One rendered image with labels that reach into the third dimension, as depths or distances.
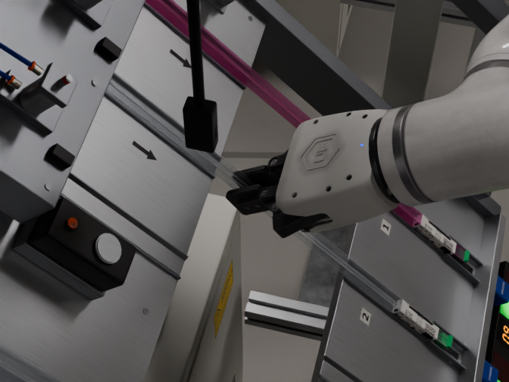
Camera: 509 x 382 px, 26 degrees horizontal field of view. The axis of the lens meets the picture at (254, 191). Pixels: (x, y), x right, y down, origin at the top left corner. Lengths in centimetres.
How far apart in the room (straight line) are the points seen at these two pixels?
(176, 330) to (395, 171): 51
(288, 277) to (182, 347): 79
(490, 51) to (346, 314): 31
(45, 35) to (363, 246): 43
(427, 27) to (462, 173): 62
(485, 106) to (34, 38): 35
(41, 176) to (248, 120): 150
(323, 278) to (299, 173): 113
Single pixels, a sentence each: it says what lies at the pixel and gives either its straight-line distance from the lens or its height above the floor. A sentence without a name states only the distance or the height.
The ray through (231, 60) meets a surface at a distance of 106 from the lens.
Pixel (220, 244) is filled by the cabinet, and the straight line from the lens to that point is 139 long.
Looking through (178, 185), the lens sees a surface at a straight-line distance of 98.
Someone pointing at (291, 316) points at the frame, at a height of 32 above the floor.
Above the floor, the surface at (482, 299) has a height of 73.
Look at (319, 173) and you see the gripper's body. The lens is 94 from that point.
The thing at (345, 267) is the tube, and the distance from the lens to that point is 109.
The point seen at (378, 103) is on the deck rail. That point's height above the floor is 88.
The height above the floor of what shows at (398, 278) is 80.
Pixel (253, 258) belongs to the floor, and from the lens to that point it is 211.
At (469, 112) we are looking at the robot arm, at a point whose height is 113.
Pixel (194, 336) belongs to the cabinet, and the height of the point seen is 62.
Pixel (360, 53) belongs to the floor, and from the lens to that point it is 243.
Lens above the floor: 180
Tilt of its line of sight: 55 degrees down
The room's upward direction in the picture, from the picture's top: straight up
